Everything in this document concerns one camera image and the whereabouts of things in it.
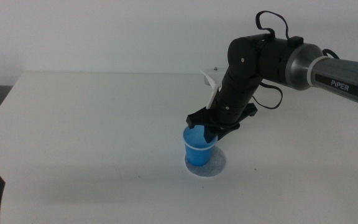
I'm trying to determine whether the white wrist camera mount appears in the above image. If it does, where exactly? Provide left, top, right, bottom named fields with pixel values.
left=200, top=66, right=223, bottom=110

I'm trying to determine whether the round grey cup mat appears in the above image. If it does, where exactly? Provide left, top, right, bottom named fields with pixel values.
left=184, top=146, right=227, bottom=177

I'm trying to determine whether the black camera cable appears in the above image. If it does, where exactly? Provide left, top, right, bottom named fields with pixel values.
left=252, top=11, right=358, bottom=135

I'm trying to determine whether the blue plastic cup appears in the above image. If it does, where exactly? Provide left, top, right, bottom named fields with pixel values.
left=182, top=125, right=219, bottom=167

